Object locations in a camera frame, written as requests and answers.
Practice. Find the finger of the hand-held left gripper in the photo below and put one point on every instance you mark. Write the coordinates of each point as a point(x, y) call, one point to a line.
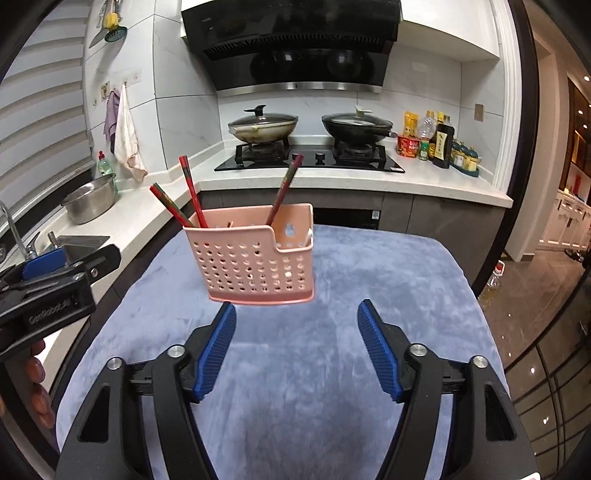
point(101, 261)
point(44, 265)

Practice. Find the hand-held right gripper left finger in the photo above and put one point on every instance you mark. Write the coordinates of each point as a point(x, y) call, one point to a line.
point(217, 350)

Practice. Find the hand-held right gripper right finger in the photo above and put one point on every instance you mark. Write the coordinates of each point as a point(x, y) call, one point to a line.
point(376, 350)

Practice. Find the pink perforated plastic basket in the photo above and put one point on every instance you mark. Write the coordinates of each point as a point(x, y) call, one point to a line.
point(240, 267)

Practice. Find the red chopstick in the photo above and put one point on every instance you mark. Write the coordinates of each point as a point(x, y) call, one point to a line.
point(190, 184)
point(160, 193)

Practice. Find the maroon chopstick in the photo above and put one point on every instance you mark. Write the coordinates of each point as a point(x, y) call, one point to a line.
point(282, 190)

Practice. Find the person's left hand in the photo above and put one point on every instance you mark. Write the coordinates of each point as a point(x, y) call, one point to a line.
point(39, 369)

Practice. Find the steel kitchen sink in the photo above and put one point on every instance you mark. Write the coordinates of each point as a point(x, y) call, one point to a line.
point(81, 244)

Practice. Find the steel sink knob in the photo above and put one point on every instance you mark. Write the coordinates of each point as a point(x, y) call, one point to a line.
point(53, 240)

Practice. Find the steel faucet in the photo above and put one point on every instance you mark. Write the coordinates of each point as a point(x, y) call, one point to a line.
point(14, 235)

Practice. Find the blue-grey plush blanket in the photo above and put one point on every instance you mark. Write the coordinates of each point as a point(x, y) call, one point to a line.
point(295, 369)

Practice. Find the green dish soap bottle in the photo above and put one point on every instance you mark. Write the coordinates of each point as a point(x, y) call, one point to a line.
point(105, 168)

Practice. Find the white hanging towel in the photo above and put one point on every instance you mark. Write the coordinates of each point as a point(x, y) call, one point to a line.
point(127, 138)

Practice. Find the built-in black oven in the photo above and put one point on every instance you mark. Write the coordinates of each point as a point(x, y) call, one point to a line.
point(346, 219)

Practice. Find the oil bottle with red label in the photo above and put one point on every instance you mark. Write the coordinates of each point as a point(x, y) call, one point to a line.
point(493, 281)

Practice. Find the purple hanging cloth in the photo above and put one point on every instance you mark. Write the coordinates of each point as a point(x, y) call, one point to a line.
point(111, 120)

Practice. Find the white window blinds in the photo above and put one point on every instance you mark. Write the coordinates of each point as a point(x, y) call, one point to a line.
point(41, 115)

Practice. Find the white kitchen counter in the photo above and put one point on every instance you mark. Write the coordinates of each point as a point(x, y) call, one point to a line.
point(438, 184)

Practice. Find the black gas stove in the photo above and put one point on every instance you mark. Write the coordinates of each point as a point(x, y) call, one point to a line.
point(304, 159)

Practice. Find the small green-lidded jar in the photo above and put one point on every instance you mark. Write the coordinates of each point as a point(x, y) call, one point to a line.
point(424, 151)

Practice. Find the red instant noodle cup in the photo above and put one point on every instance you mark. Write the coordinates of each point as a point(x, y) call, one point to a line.
point(408, 146)

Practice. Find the green spice jar rack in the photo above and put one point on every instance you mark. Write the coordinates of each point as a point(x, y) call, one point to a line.
point(465, 161)

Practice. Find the steel wok with lid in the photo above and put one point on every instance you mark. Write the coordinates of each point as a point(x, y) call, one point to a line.
point(263, 127)

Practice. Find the dark soy sauce bottle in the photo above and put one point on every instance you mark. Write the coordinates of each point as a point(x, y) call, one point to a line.
point(443, 147)

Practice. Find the black wok with glass lid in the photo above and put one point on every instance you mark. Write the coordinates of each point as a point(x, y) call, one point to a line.
point(355, 127)

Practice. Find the green hanging skimmer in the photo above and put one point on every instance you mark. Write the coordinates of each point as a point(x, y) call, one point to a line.
point(115, 34)

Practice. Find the yellow seasoning packet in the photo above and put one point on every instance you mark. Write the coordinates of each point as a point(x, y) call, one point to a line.
point(410, 123)

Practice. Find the clear oil bottle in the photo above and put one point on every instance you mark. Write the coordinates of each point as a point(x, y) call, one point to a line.
point(428, 127)

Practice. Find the white background cabinet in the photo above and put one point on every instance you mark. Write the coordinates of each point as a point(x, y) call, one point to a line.
point(568, 217)

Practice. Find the yellow hanging utensil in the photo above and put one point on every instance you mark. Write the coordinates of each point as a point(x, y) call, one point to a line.
point(111, 21)

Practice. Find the black range hood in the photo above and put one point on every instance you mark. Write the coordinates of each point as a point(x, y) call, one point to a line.
point(295, 55)

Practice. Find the white wall socket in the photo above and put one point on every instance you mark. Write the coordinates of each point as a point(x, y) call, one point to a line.
point(105, 90)
point(132, 77)

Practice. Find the grey wall outlet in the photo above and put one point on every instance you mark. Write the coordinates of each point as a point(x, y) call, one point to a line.
point(479, 112)

